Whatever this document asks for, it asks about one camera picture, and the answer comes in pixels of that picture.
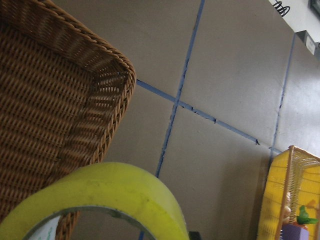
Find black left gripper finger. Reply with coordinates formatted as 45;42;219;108
188;231;202;240

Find yellow tape roll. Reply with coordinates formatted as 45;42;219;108
0;162;189;240

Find yellow plastic woven basket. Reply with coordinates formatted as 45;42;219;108
256;145;320;240

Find brown wicker basket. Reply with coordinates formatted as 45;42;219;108
0;0;136;240

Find toy croissant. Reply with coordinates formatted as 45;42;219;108
282;192;291;225

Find purple foam cube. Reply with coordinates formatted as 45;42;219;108
280;224;310;240

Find toy carrot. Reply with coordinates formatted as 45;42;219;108
296;199;319;230

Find aluminium frame post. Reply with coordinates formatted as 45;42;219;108
295;30;320;60

